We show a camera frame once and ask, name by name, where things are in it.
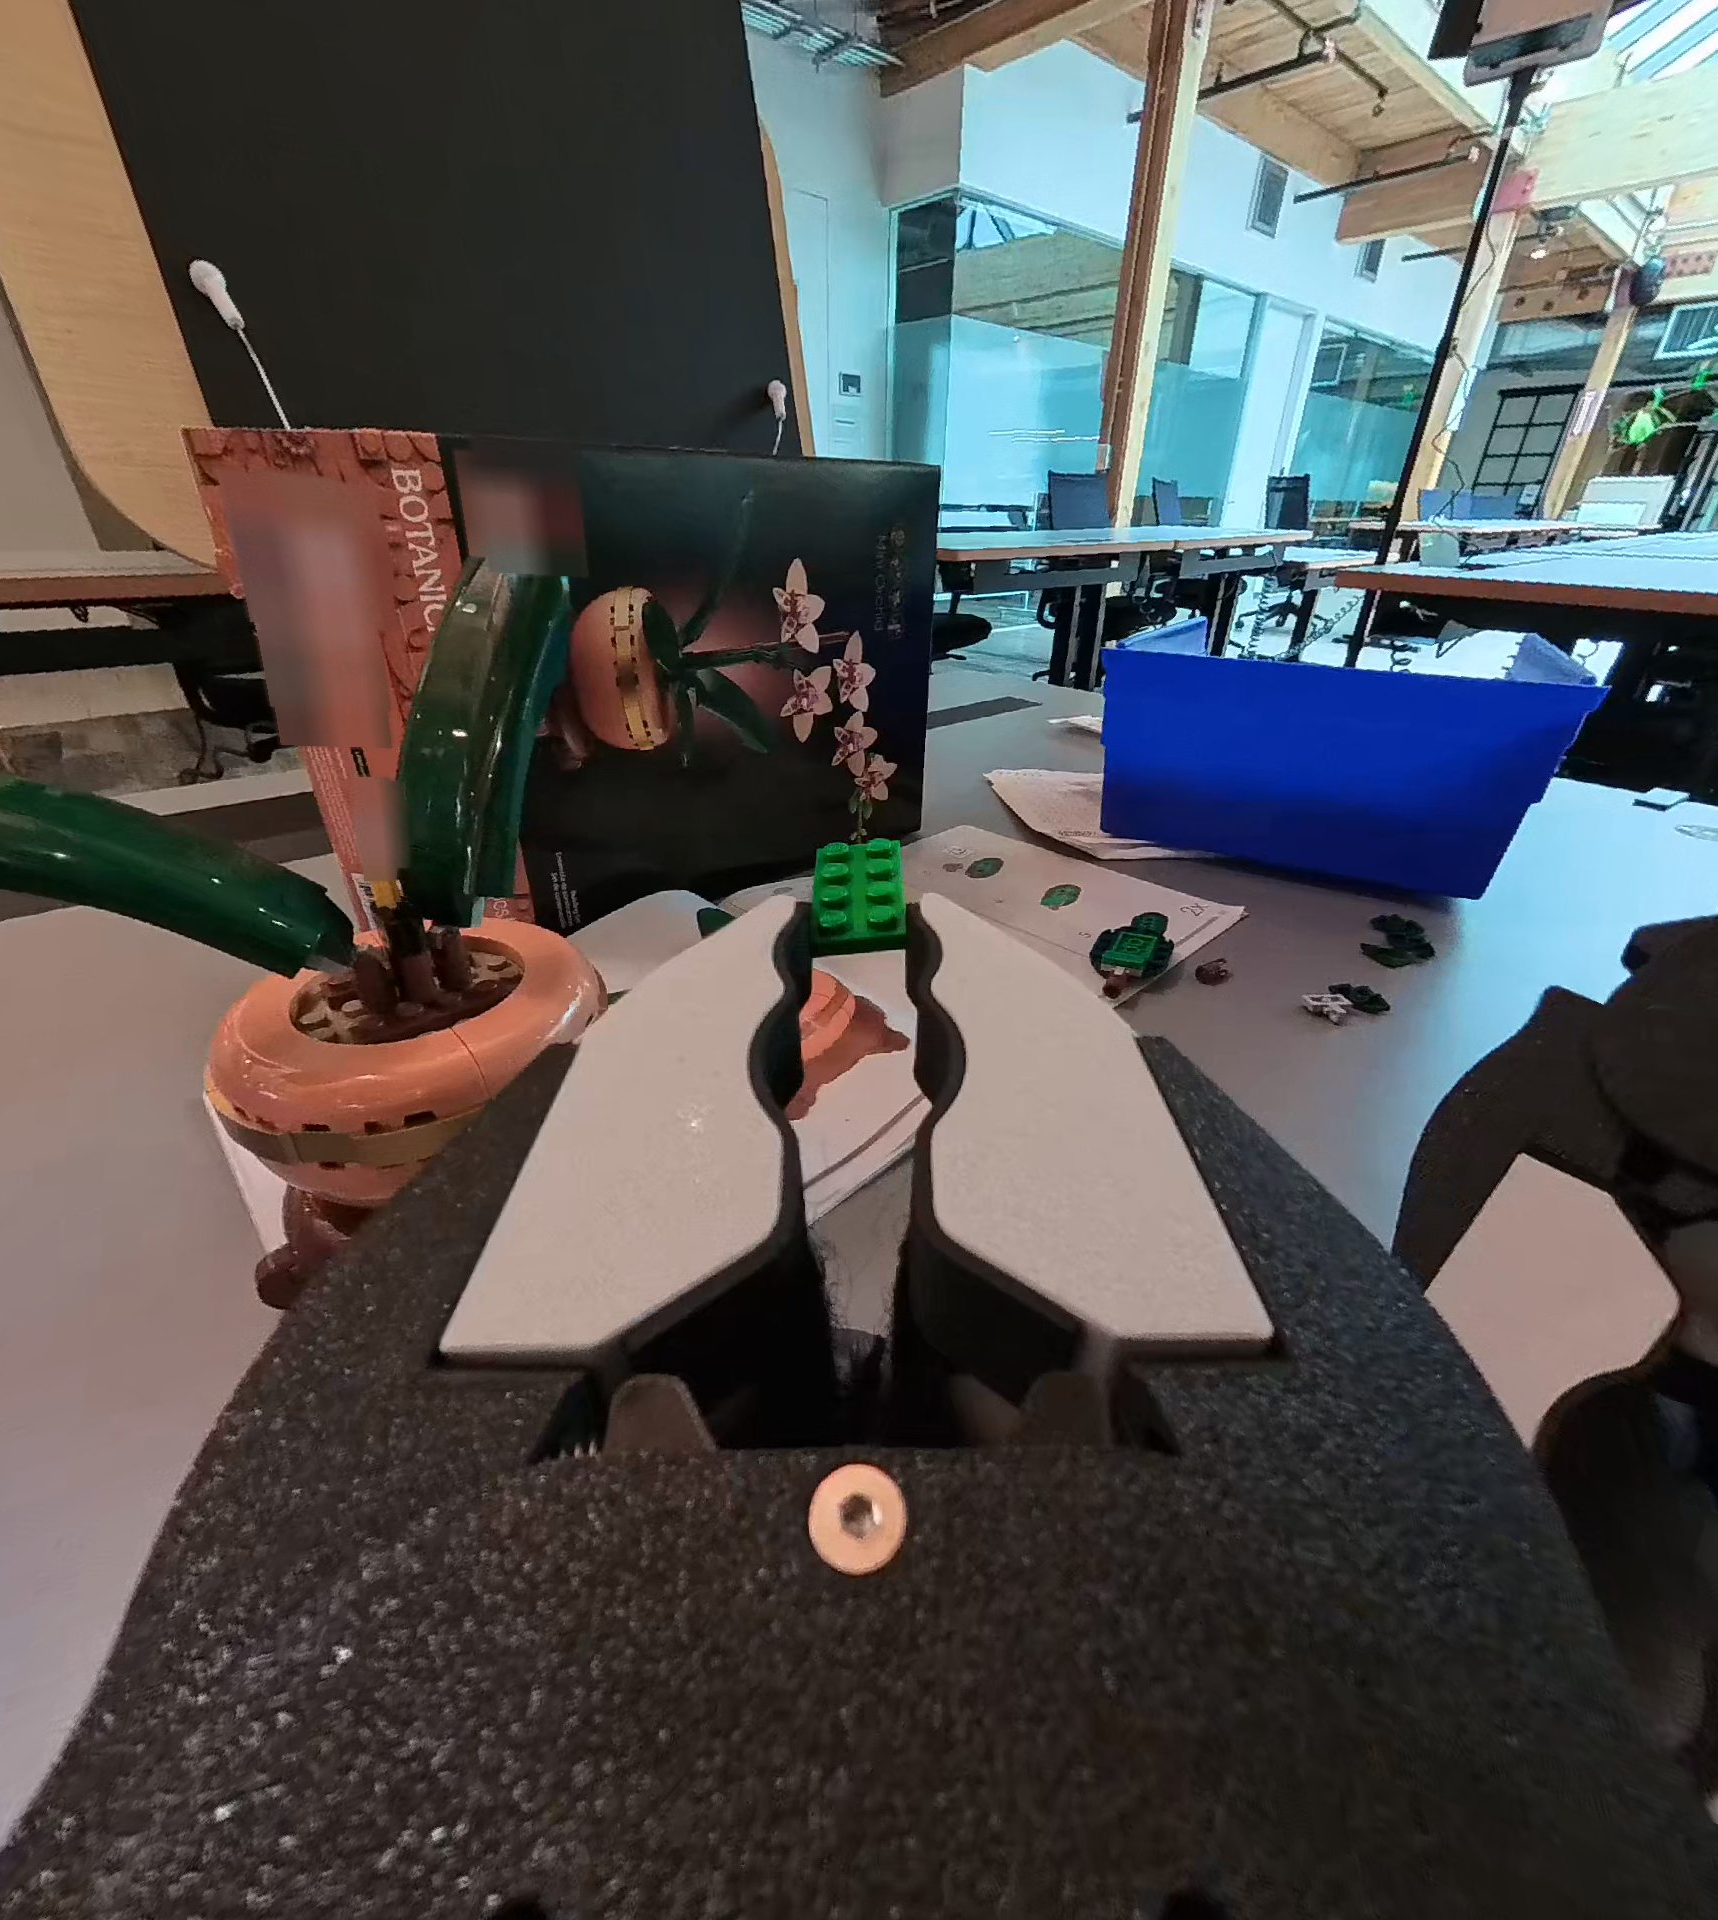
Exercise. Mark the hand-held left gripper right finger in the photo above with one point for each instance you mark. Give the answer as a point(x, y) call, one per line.
point(1084, 1184)

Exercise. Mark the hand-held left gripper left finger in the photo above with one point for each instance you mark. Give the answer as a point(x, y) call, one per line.
point(619, 1171)

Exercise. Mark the green toy brick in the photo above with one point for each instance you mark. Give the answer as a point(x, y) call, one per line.
point(859, 892)

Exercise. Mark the blue plastic bin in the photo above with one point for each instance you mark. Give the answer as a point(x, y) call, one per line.
point(1325, 765)

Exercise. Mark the wood-edged office desk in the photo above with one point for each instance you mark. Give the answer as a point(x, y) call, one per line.
point(1625, 579)

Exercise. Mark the grey desk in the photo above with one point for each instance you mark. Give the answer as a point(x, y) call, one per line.
point(49, 1124)

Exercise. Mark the long office desk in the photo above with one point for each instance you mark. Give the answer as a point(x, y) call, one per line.
point(1099, 542)

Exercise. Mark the wooden side desk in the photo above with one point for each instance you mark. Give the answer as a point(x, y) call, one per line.
point(18, 584)

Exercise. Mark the round dark green brick assembly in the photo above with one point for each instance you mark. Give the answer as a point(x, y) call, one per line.
point(1132, 949)

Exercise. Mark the white instruction booklet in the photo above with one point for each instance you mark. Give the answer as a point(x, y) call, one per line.
point(1008, 901)

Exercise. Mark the dark green leaf pieces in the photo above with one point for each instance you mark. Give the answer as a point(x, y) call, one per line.
point(1398, 939)

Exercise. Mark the orchid building set box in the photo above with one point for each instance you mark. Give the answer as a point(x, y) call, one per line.
point(829, 524)

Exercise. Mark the blue office chair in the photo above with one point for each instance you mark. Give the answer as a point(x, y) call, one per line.
point(1080, 499)

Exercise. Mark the dark office chair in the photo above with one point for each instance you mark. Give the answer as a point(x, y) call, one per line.
point(1289, 502)

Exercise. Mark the rounded woven wood panel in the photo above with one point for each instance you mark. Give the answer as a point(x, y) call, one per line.
point(792, 301)
point(49, 224)

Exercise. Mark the wooden pillar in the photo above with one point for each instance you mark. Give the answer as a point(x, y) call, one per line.
point(1153, 301)

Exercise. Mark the black tripod stand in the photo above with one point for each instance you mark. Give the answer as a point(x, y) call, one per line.
point(1527, 45)

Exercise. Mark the black wall panel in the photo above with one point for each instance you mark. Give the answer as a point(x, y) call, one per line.
point(468, 195)

